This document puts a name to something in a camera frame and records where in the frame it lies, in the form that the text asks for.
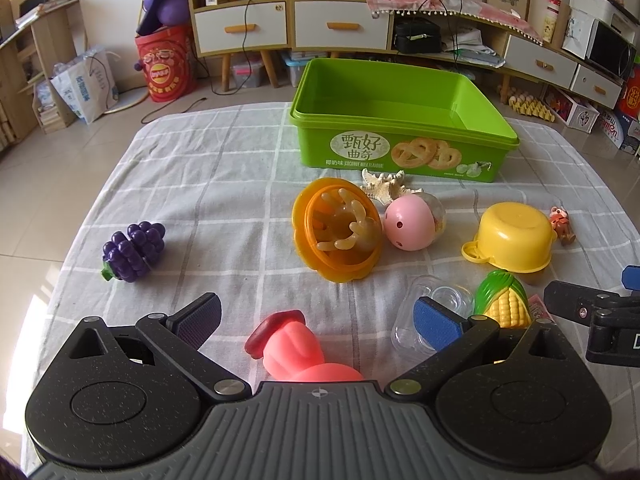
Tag yellow egg tray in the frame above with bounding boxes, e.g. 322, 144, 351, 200
497, 85, 556, 123

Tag pile of papers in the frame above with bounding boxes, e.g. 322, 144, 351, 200
442, 27, 506, 68

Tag clear storage box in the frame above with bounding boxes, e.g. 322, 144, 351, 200
231, 57, 268, 88

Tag red gift box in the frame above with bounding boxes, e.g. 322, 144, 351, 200
615, 55, 640, 121

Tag pink capsule ball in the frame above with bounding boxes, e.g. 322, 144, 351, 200
383, 192, 447, 252

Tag beige antler toy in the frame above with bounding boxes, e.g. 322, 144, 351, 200
315, 187, 358, 226

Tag black floor cable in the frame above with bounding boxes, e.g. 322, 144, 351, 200
140, 97, 208, 123

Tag purple toy grapes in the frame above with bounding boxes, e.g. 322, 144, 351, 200
100, 222, 167, 283

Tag white printed carton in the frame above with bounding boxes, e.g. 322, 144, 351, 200
542, 87, 601, 133

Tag purple plush toy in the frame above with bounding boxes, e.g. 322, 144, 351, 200
137, 0, 190, 36

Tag pink rubber chicken toy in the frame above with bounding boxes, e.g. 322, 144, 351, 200
244, 310, 366, 383

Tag toy corn cob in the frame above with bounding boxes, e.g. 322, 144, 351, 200
472, 269, 533, 331

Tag white drawer orange handle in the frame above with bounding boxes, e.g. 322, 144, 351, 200
570, 65, 623, 110
294, 1, 390, 51
504, 35, 581, 86
194, 2, 288, 55

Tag low wooden tv stand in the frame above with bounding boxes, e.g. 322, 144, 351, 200
390, 7, 626, 111

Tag grey checkered tablecloth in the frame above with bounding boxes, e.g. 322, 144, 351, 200
22, 102, 640, 461

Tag clear plastic container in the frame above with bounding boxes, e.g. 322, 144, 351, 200
392, 275, 475, 356

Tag wooden wall shelving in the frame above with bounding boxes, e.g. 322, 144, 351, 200
0, 0, 88, 133

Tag white paper bag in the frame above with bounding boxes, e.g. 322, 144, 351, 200
50, 46, 120, 125

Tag pale starfish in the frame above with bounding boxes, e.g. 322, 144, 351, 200
361, 169, 425, 206

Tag black bag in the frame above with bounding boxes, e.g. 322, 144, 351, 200
394, 17, 443, 53

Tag white red carton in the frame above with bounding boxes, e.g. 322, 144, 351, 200
597, 110, 640, 156

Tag small orange figurine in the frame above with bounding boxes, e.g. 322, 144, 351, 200
549, 206, 577, 247

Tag small pink packet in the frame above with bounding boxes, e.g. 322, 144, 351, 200
527, 294, 553, 322

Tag green plastic box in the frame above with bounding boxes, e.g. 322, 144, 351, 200
289, 57, 521, 183

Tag red printed bucket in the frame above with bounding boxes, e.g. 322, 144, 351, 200
135, 25, 198, 103

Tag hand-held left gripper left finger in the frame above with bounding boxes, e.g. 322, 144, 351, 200
67, 292, 253, 403

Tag blue lid storage box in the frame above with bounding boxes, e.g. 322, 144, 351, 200
282, 52, 313, 88

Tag tall wooden shelf cabinet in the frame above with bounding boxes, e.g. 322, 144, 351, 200
184, 0, 293, 93

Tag white printer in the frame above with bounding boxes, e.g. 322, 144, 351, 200
567, 0, 640, 43

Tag yellow toy pot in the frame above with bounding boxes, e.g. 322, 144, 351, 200
461, 202, 558, 273

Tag black microwave oven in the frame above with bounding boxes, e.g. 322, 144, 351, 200
585, 20, 637, 83

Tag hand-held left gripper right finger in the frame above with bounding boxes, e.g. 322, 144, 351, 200
385, 296, 576, 403

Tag printed cylinder can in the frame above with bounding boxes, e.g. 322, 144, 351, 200
542, 0, 561, 43

